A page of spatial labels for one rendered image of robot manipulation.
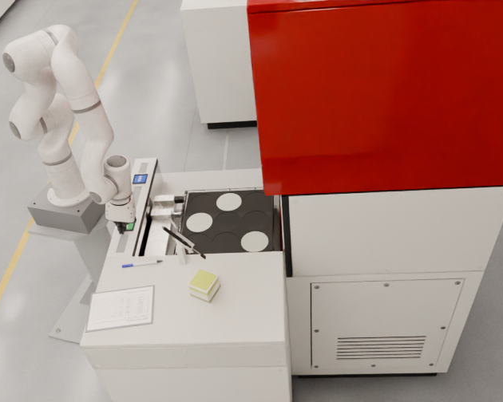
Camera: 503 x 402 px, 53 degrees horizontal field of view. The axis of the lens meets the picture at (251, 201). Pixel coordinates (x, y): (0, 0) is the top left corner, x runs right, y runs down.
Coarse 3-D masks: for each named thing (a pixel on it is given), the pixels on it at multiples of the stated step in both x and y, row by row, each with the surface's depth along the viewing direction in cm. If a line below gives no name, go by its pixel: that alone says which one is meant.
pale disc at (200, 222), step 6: (192, 216) 197; (198, 216) 197; (204, 216) 197; (210, 216) 197; (192, 222) 195; (198, 222) 195; (204, 222) 195; (210, 222) 194; (192, 228) 193; (198, 228) 192; (204, 228) 192
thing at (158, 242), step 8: (160, 208) 205; (152, 224) 199; (160, 224) 198; (168, 224) 198; (152, 232) 196; (160, 232) 195; (152, 240) 193; (160, 240) 192; (168, 240) 194; (152, 248) 190; (160, 248) 189
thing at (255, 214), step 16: (192, 192) 207; (208, 192) 207; (224, 192) 206; (240, 192) 205; (256, 192) 204; (192, 208) 201; (208, 208) 200; (240, 208) 198; (256, 208) 198; (224, 224) 193; (240, 224) 192; (256, 224) 191; (192, 240) 188; (208, 240) 188; (224, 240) 187; (240, 240) 186
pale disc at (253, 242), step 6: (246, 234) 188; (252, 234) 188; (258, 234) 187; (264, 234) 187; (246, 240) 186; (252, 240) 186; (258, 240) 185; (264, 240) 185; (246, 246) 184; (252, 246) 183; (258, 246) 183; (264, 246) 183
